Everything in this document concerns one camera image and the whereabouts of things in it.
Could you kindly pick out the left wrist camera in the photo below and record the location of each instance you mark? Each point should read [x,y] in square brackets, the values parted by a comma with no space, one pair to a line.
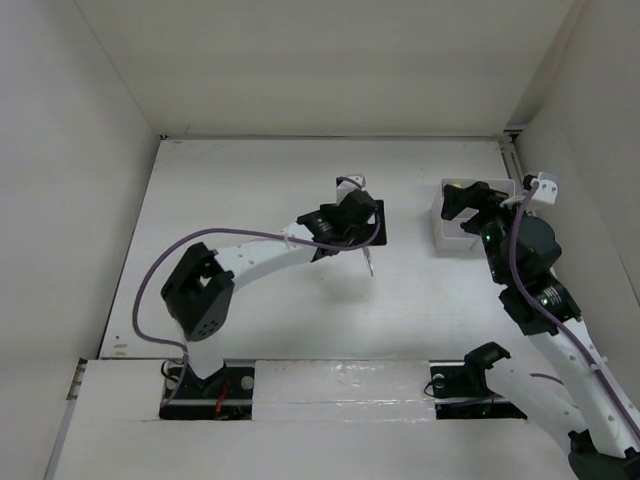
[345,184]

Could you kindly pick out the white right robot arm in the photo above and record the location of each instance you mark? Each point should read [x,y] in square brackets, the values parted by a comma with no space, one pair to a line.
[596,425]

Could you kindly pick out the white compartment organizer box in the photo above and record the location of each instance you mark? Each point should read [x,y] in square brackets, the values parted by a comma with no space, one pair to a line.
[449,237]

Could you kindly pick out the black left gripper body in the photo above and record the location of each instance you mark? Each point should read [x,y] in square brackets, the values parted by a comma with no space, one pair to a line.
[366,231]

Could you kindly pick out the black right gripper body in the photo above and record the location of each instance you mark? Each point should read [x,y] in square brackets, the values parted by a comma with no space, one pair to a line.
[492,224]

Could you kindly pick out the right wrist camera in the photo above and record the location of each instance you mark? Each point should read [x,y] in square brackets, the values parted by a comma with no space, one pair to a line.
[541,190]

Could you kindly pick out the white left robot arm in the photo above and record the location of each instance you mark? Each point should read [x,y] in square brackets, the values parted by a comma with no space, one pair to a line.
[199,290]

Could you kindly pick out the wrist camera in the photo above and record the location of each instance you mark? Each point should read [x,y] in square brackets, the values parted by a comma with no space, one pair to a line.
[541,190]
[345,184]

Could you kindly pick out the black handled scissors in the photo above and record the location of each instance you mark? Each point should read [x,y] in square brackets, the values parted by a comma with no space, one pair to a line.
[368,260]

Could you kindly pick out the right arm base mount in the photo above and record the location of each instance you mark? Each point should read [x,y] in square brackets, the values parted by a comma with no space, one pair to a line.
[460,390]

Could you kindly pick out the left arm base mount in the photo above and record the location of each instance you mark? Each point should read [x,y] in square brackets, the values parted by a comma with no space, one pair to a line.
[228,396]

